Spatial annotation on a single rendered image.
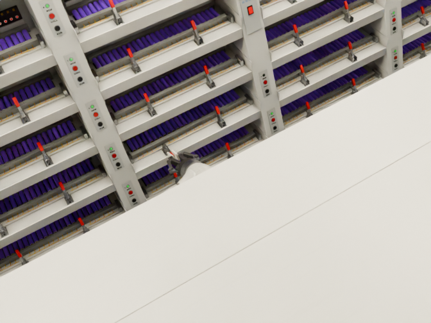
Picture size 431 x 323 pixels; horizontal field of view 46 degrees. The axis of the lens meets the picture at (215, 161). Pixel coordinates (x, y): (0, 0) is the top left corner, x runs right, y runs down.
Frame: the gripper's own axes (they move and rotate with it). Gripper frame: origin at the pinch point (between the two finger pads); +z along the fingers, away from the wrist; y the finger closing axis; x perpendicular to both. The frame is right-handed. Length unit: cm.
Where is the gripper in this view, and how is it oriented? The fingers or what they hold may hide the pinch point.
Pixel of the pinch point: (173, 156)
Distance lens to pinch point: 204.9
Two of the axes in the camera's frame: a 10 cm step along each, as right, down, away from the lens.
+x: -3.3, -8.6, -4.0
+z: -3.9, -2.6, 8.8
